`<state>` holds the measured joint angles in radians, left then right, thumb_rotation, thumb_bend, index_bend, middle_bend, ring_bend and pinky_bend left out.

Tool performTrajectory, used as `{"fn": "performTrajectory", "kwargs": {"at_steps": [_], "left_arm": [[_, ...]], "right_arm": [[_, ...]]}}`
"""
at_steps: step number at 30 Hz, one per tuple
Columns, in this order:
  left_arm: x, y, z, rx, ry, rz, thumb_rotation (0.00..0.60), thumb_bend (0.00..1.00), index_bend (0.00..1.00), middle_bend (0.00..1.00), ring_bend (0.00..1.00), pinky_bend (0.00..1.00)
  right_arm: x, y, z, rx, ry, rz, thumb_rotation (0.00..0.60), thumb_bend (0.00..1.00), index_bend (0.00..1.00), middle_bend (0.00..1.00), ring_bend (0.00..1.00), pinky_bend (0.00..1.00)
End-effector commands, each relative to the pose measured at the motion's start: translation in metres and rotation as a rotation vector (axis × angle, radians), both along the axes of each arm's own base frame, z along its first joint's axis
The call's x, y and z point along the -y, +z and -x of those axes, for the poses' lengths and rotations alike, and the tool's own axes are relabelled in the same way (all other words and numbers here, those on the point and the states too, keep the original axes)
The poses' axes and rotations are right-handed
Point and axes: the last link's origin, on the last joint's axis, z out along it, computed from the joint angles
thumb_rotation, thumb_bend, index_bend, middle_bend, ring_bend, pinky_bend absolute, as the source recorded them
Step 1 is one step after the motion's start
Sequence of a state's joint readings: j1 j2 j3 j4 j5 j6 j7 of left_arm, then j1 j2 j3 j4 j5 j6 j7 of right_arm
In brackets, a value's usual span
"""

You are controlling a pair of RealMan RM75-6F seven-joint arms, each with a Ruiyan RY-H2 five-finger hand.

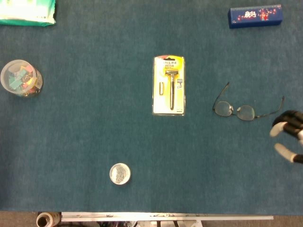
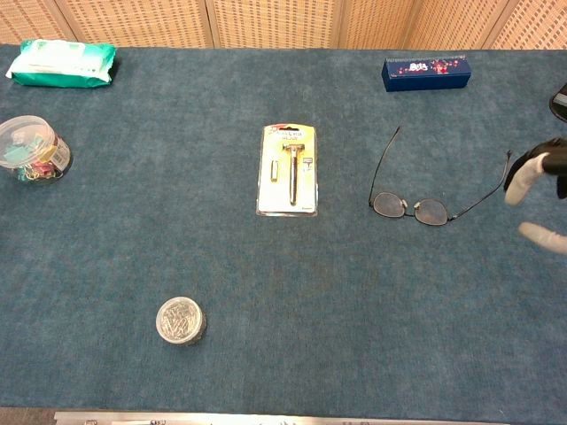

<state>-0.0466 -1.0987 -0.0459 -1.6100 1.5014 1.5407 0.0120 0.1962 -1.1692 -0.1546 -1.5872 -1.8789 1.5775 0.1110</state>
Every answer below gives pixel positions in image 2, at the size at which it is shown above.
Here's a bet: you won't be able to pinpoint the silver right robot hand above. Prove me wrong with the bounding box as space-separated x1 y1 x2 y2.
503 136 567 256

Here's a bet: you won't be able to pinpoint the thin black-framed eyeglasses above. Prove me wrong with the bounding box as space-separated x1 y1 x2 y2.
368 125 514 228

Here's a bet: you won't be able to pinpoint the black rounded case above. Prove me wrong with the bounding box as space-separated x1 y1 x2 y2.
548 81 567 123

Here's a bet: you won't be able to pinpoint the long dark blue printed box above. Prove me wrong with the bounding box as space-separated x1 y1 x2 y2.
382 53 472 93

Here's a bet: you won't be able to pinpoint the yellow razor blister pack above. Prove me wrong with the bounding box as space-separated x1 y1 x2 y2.
255 123 321 219

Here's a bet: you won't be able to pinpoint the teal felt table cloth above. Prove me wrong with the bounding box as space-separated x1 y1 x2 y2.
0 42 567 420

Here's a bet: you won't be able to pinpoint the woven wicker folding screen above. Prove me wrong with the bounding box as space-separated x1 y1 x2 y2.
0 0 567 51

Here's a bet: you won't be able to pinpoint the green white wet wipes pack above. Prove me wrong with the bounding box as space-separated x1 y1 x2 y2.
5 38 120 89

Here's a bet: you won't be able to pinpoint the clear jar of binder clips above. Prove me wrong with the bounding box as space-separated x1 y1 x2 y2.
0 115 74 187

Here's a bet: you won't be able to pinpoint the silver metal rail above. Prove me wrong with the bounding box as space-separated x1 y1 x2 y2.
52 411 510 425

